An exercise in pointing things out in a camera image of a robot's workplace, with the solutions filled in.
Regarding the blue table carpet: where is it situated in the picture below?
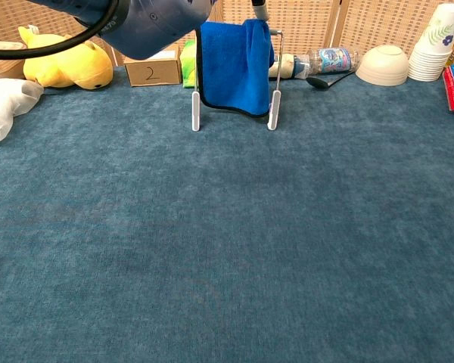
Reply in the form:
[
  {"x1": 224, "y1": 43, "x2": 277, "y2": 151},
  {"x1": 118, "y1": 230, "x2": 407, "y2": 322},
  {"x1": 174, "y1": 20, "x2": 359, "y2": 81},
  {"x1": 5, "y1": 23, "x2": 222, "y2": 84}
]
[{"x1": 0, "y1": 66, "x2": 454, "y2": 363}]

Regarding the brown cardboard box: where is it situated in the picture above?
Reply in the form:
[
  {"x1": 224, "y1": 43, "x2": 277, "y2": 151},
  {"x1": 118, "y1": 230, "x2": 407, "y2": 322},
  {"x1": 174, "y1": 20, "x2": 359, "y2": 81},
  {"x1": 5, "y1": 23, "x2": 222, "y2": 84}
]
[{"x1": 123, "y1": 45, "x2": 183, "y2": 88}]

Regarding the black ladle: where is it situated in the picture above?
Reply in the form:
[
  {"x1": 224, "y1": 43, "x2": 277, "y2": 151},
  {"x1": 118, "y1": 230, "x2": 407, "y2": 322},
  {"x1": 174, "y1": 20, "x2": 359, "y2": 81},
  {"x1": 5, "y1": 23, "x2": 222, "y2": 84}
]
[{"x1": 306, "y1": 70, "x2": 359, "y2": 92}]

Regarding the clear plastic water bottle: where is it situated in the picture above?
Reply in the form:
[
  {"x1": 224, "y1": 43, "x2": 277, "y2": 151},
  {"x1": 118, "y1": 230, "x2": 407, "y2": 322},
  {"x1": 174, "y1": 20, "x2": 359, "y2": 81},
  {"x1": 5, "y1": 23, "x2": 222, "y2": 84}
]
[{"x1": 294, "y1": 46, "x2": 364, "y2": 79}]

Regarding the grey and blue towel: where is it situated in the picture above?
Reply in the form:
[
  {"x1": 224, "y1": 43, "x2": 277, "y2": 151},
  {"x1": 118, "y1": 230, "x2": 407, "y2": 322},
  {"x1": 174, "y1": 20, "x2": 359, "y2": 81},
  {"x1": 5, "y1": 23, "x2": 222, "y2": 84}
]
[{"x1": 194, "y1": 18, "x2": 275, "y2": 119}]

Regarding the beige lidded takeout container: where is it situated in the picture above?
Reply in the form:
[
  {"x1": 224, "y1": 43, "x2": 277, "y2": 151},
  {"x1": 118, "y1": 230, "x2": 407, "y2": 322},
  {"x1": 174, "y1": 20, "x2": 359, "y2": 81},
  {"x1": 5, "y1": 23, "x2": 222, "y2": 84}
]
[{"x1": 0, "y1": 39, "x2": 28, "y2": 80}]

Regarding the mayonnaise squeeze bottle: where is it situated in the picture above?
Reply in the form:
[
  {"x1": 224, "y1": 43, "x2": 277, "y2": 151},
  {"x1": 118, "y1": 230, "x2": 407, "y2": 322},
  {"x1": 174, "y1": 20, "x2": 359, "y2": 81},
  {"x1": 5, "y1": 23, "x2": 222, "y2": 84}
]
[{"x1": 268, "y1": 52, "x2": 302, "y2": 79}]

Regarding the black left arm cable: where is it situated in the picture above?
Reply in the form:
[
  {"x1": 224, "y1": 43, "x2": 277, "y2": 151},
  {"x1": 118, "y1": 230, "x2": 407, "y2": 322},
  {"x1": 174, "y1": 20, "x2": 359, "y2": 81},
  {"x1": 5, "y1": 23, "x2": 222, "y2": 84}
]
[{"x1": 0, "y1": 0, "x2": 121, "y2": 61}]

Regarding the yellow plush toy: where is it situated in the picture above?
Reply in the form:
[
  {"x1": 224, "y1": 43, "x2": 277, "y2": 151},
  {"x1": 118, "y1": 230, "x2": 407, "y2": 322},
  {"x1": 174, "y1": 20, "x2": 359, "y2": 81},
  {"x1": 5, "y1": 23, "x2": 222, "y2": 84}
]
[{"x1": 17, "y1": 25, "x2": 114, "y2": 91}]

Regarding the beige bowl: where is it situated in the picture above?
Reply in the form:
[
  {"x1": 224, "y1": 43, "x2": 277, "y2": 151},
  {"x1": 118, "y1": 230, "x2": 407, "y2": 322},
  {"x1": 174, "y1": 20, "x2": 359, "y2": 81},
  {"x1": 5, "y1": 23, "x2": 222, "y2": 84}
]
[{"x1": 355, "y1": 44, "x2": 409, "y2": 87}]

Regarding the metal towel rack stand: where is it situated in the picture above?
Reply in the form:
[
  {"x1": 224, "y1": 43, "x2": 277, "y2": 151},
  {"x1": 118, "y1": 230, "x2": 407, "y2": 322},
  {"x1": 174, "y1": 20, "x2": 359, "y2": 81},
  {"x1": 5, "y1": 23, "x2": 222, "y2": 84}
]
[{"x1": 191, "y1": 29, "x2": 285, "y2": 132}]

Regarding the green tissue pack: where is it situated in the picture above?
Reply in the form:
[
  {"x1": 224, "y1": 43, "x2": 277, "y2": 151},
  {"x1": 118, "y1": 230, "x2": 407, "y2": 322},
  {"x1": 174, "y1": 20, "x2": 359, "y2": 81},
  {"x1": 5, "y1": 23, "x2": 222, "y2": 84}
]
[{"x1": 179, "y1": 39, "x2": 198, "y2": 89}]

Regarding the stack of paper cups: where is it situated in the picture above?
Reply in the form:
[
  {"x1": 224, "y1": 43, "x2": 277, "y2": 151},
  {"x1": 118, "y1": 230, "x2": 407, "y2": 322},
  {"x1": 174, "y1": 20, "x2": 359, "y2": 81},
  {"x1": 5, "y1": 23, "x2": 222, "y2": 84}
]
[{"x1": 407, "y1": 3, "x2": 454, "y2": 82}]

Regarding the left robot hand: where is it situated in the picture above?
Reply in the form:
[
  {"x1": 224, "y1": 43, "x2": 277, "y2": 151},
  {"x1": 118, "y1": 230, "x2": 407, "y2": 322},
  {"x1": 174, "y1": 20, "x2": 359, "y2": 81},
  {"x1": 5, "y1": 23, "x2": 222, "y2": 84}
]
[{"x1": 250, "y1": 0, "x2": 269, "y2": 22}]

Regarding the wicker folding screen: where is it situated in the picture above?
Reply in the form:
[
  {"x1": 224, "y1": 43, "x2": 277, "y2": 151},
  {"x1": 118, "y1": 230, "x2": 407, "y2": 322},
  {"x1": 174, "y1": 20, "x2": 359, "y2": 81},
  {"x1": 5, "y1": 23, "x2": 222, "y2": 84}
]
[{"x1": 0, "y1": 0, "x2": 454, "y2": 69}]

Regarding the white plastic bag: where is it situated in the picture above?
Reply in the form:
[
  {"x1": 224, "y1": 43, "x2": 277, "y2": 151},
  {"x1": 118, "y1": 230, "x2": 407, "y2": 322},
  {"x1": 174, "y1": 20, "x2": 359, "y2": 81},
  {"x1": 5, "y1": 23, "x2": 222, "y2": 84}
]
[{"x1": 0, "y1": 78, "x2": 45, "y2": 144}]

